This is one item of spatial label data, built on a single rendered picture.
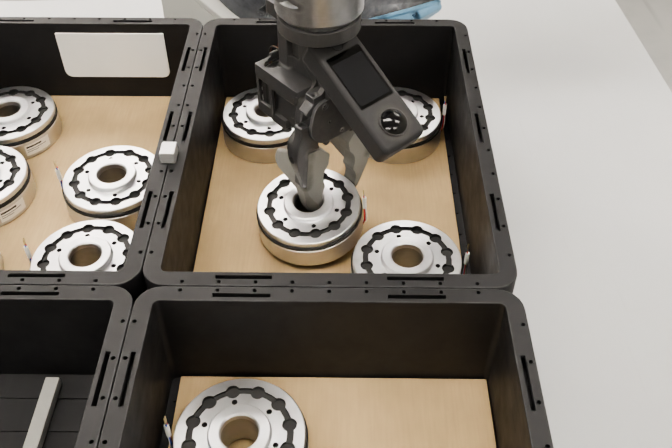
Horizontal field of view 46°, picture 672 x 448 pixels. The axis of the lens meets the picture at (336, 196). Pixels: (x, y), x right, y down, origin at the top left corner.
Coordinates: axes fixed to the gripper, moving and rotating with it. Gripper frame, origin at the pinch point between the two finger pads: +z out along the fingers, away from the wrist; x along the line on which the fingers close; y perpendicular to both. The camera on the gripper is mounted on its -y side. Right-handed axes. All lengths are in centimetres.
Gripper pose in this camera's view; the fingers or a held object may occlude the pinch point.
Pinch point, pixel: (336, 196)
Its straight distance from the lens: 78.5
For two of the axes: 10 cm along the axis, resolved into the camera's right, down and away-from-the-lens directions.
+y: -6.6, -5.2, 5.4
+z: 0.0, 7.2, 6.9
